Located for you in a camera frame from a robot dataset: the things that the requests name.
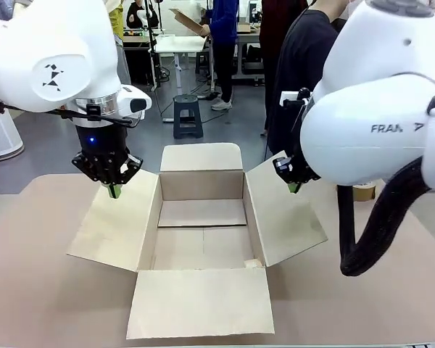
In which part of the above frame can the person in dark red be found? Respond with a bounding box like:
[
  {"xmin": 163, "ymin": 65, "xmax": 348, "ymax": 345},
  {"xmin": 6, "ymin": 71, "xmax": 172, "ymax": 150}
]
[{"xmin": 258, "ymin": 0, "xmax": 288, "ymax": 137}]

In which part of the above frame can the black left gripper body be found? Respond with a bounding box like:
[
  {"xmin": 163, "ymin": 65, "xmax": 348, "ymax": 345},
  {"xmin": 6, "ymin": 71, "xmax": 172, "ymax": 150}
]
[{"xmin": 75, "ymin": 123, "xmax": 128, "ymax": 164}]

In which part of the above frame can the person in blue jacket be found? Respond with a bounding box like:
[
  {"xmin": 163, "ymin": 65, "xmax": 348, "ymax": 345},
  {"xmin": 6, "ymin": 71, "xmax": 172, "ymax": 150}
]
[{"xmin": 202, "ymin": 0, "xmax": 240, "ymax": 112}]

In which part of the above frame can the black step stool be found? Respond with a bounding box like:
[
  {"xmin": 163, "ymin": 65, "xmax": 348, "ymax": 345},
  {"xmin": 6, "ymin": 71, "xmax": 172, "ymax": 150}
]
[{"xmin": 172, "ymin": 94, "xmax": 204, "ymax": 140}]

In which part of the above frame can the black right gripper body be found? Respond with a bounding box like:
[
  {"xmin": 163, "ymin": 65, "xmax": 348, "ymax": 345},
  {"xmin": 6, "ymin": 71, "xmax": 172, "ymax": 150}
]
[{"xmin": 291, "ymin": 154, "xmax": 315, "ymax": 178}]

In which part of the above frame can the person in yellow-green top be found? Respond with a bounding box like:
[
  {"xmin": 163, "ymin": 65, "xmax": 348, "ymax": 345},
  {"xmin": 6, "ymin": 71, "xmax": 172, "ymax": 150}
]
[{"xmin": 107, "ymin": 0, "xmax": 125, "ymax": 39}]

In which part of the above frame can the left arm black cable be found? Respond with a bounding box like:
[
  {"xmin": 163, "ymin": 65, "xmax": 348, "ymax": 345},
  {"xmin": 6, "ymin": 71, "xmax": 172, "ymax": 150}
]
[{"xmin": 0, "ymin": 94, "xmax": 146, "ymax": 128}]

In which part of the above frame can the brown tape roll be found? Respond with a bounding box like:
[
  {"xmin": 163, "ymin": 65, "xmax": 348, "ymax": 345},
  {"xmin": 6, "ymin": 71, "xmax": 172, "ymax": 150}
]
[{"xmin": 352, "ymin": 182, "xmax": 378, "ymax": 202}]

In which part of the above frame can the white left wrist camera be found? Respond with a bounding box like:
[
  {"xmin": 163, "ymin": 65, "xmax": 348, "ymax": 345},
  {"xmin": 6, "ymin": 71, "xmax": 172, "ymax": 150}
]
[{"xmin": 117, "ymin": 85, "xmax": 153, "ymax": 121}]

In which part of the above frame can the black stand pole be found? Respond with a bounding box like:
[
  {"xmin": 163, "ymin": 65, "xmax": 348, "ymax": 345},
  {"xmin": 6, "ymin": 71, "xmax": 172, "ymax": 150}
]
[{"xmin": 144, "ymin": 0, "xmax": 161, "ymax": 92}]

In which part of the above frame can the seated person in black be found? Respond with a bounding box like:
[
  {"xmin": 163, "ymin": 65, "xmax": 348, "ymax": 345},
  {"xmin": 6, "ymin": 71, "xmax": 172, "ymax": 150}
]
[{"xmin": 125, "ymin": 0, "xmax": 146, "ymax": 30}]

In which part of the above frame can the brown cardboard box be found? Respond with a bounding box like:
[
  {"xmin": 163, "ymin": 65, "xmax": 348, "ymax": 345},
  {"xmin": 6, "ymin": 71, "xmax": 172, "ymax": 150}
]
[{"xmin": 65, "ymin": 142, "xmax": 329, "ymax": 341}]

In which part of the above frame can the person in black t-shirt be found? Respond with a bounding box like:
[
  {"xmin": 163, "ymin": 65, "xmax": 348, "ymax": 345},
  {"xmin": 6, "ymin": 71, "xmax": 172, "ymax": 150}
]
[{"xmin": 266, "ymin": 0, "xmax": 347, "ymax": 165}]

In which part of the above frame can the white round appliance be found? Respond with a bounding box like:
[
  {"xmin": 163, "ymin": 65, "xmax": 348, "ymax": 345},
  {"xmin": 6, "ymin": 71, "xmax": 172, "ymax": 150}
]
[{"xmin": 0, "ymin": 107, "xmax": 25, "ymax": 159}]

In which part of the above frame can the flat cardboard sheet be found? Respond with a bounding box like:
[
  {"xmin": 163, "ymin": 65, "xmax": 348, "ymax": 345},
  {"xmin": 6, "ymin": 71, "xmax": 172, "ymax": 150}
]
[{"xmin": 169, "ymin": 7, "xmax": 208, "ymax": 38}]

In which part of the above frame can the white desk with white legs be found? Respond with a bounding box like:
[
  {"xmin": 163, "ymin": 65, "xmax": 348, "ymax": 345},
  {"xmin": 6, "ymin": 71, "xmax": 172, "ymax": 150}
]
[{"xmin": 154, "ymin": 33, "xmax": 208, "ymax": 123}]

